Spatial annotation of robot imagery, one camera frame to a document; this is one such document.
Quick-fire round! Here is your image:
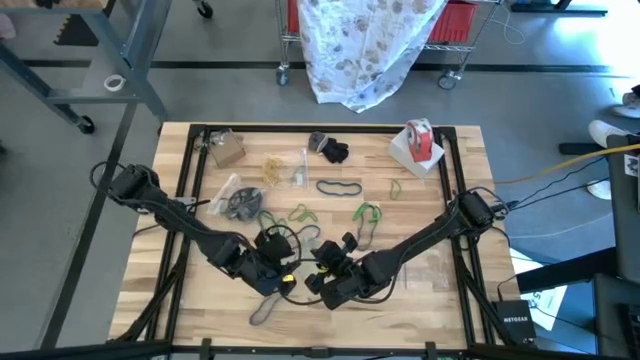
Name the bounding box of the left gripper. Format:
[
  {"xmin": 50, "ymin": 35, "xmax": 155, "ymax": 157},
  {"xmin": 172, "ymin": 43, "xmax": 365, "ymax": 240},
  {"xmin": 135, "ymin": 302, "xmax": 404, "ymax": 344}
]
[{"xmin": 234, "ymin": 230, "xmax": 301, "ymax": 297}]

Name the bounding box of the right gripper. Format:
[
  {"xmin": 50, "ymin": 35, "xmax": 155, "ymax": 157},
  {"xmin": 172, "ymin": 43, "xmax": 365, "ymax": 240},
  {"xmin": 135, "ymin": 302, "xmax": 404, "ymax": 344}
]
[{"xmin": 317, "ymin": 231, "xmax": 386, "ymax": 311}]

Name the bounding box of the bag of black bands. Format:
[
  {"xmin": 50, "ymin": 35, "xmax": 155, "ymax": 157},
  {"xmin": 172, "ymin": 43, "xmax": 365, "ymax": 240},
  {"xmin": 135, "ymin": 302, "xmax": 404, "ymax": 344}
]
[{"xmin": 232, "ymin": 187, "xmax": 265, "ymax": 221}]

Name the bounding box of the wide black rubber band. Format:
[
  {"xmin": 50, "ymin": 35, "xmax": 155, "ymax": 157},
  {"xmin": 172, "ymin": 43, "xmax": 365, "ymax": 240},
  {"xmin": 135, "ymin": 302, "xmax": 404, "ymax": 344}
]
[{"xmin": 224, "ymin": 197, "xmax": 245, "ymax": 221}]

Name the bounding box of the black rubber band loop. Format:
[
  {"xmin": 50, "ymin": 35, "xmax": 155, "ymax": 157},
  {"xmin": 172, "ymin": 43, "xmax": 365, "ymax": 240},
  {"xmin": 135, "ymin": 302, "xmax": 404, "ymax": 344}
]
[{"xmin": 315, "ymin": 179, "xmax": 363, "ymax": 197}]

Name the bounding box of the black and gray glove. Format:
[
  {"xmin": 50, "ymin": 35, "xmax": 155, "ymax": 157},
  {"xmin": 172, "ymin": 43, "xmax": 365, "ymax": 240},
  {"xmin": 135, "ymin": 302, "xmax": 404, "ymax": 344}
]
[{"xmin": 307, "ymin": 130, "xmax": 350, "ymax": 165}]

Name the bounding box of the small brown cardboard box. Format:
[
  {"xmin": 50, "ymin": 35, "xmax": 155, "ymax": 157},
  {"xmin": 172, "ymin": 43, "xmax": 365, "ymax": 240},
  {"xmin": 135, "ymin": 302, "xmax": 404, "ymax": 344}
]
[{"xmin": 207, "ymin": 127, "xmax": 248, "ymax": 170}]

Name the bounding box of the white cardboard box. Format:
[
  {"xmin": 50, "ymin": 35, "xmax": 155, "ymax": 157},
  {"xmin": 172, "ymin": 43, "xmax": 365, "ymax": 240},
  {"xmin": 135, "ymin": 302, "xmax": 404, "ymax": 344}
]
[{"xmin": 388, "ymin": 126, "xmax": 446, "ymax": 179}]

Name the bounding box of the red tape dispenser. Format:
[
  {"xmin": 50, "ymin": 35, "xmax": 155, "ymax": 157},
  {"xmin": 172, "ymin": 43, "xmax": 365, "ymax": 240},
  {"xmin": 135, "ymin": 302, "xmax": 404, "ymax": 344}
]
[{"xmin": 404, "ymin": 117, "xmax": 435, "ymax": 163}]

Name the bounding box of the white floral cloth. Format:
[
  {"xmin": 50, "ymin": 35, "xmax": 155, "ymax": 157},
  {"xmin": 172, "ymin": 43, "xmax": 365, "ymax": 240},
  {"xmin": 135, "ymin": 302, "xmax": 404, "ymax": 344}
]
[{"xmin": 296, "ymin": 0, "xmax": 449, "ymax": 114}]

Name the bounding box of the white printed paper sheet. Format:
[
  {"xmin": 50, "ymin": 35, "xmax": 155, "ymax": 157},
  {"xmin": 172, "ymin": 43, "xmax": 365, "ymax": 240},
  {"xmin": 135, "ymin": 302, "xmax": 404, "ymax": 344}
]
[{"xmin": 509, "ymin": 247, "xmax": 569, "ymax": 332}]

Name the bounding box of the black desk leg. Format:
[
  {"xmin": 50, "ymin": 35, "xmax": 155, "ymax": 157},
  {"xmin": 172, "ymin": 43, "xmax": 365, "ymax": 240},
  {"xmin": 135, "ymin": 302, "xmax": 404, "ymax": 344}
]
[{"xmin": 514, "ymin": 245, "xmax": 619, "ymax": 296}]

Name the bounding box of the red plastic bin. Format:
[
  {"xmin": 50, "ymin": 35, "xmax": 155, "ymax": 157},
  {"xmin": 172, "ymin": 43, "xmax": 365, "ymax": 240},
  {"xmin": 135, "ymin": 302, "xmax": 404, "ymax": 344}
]
[
  {"xmin": 428, "ymin": 0, "xmax": 480, "ymax": 46},
  {"xmin": 286, "ymin": 0, "xmax": 301, "ymax": 34}
]

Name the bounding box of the white tape roll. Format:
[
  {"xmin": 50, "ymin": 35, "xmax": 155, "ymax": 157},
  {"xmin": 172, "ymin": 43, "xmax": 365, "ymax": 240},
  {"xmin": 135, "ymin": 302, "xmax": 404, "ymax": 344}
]
[{"xmin": 103, "ymin": 73, "xmax": 127, "ymax": 93}]

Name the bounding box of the blue desk foot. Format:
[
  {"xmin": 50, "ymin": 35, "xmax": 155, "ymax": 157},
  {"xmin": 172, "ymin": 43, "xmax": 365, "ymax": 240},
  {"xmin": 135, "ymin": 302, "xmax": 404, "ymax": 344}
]
[{"xmin": 558, "ymin": 141, "xmax": 609, "ymax": 156}]

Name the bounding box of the black computer tower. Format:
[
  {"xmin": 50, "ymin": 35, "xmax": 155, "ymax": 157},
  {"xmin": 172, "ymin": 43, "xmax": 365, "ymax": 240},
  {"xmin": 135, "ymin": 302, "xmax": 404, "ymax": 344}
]
[{"xmin": 605, "ymin": 131, "xmax": 640, "ymax": 286}]

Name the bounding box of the black serrated foam pad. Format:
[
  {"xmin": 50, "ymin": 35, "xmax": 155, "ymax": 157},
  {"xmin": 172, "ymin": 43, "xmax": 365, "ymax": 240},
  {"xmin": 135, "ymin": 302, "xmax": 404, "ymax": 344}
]
[{"xmin": 53, "ymin": 13, "xmax": 101, "ymax": 48}]

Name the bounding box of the dark desk foot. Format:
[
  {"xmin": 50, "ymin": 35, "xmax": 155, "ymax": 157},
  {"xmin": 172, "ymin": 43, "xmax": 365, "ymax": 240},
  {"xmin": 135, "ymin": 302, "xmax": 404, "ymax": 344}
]
[{"xmin": 510, "ymin": 0, "xmax": 616, "ymax": 26}]

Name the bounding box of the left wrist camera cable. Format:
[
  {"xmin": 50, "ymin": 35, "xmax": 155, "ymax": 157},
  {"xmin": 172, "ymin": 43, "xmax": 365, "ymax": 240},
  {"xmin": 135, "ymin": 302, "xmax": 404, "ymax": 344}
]
[{"xmin": 263, "ymin": 223, "xmax": 304, "ymax": 264}]

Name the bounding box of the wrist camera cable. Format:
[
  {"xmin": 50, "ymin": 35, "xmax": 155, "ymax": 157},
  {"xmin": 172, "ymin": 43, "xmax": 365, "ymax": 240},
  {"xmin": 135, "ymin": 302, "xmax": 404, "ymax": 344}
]
[
  {"xmin": 263, "ymin": 223, "xmax": 304, "ymax": 264},
  {"xmin": 279, "ymin": 292, "xmax": 331, "ymax": 308}
]

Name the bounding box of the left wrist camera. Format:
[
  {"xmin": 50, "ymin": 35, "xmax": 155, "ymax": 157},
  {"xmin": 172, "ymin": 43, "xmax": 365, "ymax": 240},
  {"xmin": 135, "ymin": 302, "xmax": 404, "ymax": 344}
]
[{"xmin": 278, "ymin": 272, "xmax": 299, "ymax": 297}]

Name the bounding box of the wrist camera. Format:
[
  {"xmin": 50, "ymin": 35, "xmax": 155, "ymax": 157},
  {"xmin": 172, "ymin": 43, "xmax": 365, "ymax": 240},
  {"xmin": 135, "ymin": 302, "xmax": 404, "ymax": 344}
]
[
  {"xmin": 304, "ymin": 272, "xmax": 326, "ymax": 296},
  {"xmin": 278, "ymin": 272, "xmax": 299, "ymax": 297}
]

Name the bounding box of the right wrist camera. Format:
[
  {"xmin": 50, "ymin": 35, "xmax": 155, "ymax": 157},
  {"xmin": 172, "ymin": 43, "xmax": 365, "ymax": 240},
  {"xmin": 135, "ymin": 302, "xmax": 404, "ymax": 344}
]
[{"xmin": 304, "ymin": 272, "xmax": 326, "ymax": 296}]

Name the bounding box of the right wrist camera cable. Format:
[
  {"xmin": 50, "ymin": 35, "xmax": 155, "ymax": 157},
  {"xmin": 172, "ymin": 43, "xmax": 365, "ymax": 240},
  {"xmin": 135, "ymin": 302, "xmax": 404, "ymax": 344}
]
[{"xmin": 279, "ymin": 292, "xmax": 331, "ymax": 308}]

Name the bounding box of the black aluminium table frame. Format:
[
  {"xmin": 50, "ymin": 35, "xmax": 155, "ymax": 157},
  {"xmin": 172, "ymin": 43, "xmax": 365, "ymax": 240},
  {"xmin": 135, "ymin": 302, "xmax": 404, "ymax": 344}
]
[{"xmin": 106, "ymin": 122, "xmax": 540, "ymax": 360}]

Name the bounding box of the black Netgear network switch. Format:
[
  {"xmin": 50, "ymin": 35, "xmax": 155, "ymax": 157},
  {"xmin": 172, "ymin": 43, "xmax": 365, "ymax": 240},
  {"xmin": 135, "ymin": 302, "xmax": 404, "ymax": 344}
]
[{"xmin": 493, "ymin": 298, "xmax": 538, "ymax": 346}]

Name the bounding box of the black floor cable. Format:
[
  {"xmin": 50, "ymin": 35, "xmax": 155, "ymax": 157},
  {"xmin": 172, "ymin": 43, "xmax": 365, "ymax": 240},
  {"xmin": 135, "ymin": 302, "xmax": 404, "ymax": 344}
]
[
  {"xmin": 502, "ymin": 156, "xmax": 610, "ymax": 207},
  {"xmin": 497, "ymin": 177, "xmax": 612, "ymax": 214}
]

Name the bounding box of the yellow cable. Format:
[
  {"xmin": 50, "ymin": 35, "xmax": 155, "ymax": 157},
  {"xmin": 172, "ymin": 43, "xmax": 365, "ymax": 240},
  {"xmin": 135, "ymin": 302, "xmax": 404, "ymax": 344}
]
[{"xmin": 493, "ymin": 143, "xmax": 640, "ymax": 186}]

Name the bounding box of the white floor cable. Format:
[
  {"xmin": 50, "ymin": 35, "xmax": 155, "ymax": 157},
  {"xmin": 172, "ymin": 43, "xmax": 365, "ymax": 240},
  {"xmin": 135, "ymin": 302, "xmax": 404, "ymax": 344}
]
[{"xmin": 474, "ymin": 3, "xmax": 526, "ymax": 46}]

